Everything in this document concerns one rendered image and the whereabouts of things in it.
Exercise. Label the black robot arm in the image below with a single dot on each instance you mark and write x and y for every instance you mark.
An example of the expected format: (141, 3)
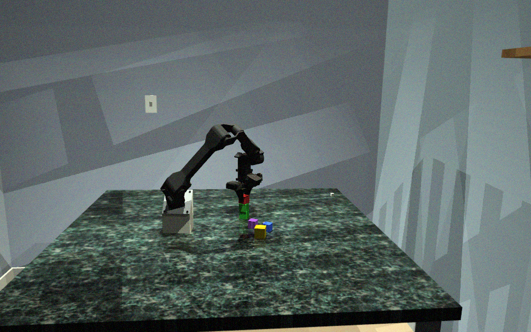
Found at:
(217, 138)

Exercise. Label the purple block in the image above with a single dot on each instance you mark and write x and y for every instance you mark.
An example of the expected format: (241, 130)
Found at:
(252, 223)

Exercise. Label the red block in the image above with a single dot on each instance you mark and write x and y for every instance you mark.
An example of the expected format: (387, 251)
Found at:
(245, 199)

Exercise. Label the blue block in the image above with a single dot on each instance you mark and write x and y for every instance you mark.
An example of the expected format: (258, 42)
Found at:
(269, 226)

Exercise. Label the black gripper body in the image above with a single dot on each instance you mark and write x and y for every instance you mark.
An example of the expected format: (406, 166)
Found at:
(234, 185)

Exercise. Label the yellow cube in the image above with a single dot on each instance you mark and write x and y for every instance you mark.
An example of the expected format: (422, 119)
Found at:
(260, 231)

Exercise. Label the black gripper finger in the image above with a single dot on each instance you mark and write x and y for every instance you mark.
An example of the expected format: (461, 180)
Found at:
(240, 194)
(248, 189)

